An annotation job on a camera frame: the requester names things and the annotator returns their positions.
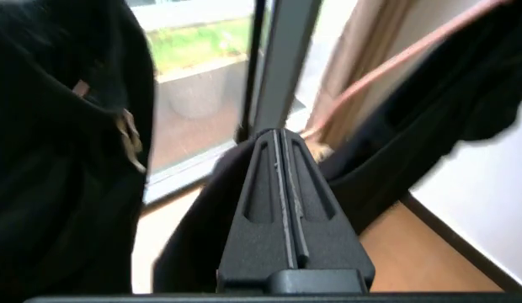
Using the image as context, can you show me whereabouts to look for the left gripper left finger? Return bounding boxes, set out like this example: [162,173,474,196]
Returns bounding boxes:
[216,128,296,295]

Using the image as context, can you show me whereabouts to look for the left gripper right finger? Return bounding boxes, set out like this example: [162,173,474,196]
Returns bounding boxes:
[281,128,376,295]

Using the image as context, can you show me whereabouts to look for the black garment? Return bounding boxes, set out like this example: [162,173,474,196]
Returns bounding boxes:
[152,0,522,295]

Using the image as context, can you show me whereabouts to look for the black shorts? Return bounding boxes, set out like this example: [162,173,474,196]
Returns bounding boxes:
[0,0,156,303]

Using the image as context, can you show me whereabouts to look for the black clothes rack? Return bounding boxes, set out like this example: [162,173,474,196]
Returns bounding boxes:
[235,0,269,144]

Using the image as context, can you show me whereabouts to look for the window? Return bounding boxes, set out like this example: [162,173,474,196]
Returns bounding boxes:
[125,0,359,207]

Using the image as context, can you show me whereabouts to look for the beige curtain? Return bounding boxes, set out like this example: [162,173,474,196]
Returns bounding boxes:
[305,0,418,163]

